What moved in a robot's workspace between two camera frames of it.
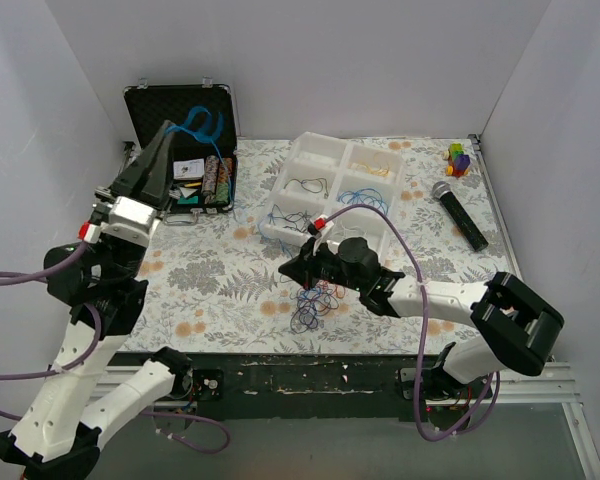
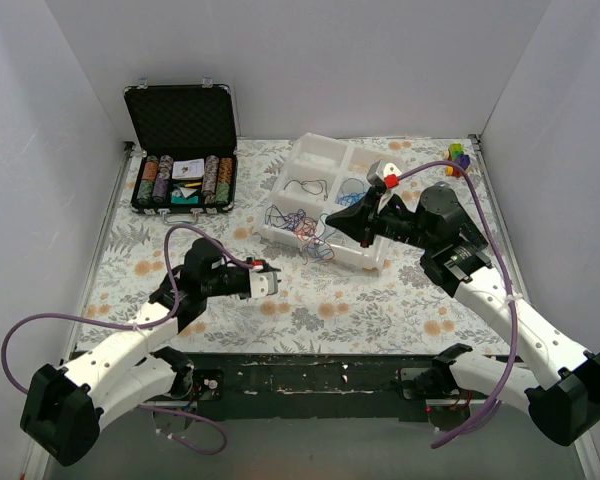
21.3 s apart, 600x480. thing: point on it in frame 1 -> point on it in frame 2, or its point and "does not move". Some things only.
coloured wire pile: (312, 303) -> (314, 236)
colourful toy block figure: (458, 160) does not move
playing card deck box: (190, 169) does not move
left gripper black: (131, 189) -> (241, 282)
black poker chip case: (201, 117) does not move
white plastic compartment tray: (355, 189) does not move
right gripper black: (313, 267) -> (371, 226)
